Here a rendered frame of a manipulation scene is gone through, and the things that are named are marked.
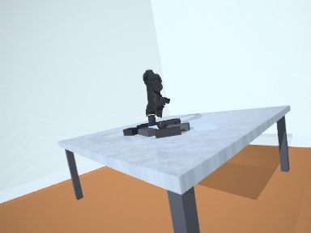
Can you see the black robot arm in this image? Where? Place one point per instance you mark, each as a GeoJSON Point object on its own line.
{"type": "Point", "coordinates": [154, 85]}

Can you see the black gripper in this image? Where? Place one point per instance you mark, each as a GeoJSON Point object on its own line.
{"type": "Point", "coordinates": [157, 105]}

